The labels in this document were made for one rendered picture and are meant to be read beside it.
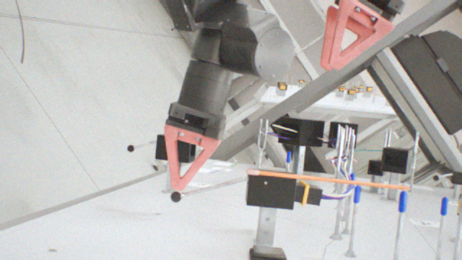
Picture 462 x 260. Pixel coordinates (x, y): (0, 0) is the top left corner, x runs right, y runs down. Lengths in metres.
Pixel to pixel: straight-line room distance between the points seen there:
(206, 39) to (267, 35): 0.09
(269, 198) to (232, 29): 0.20
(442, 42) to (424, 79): 0.11
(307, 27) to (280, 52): 7.46
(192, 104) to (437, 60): 1.13
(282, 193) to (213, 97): 0.14
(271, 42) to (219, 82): 0.09
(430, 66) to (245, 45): 1.14
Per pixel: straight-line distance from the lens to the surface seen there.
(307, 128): 1.35
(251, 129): 1.62
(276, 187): 0.67
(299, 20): 8.08
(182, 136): 0.67
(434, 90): 1.70
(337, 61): 0.67
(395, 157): 1.21
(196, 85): 0.66
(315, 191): 0.69
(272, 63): 0.61
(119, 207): 0.85
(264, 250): 0.65
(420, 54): 1.69
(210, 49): 0.65
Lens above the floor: 1.26
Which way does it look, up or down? 11 degrees down
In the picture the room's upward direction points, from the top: 56 degrees clockwise
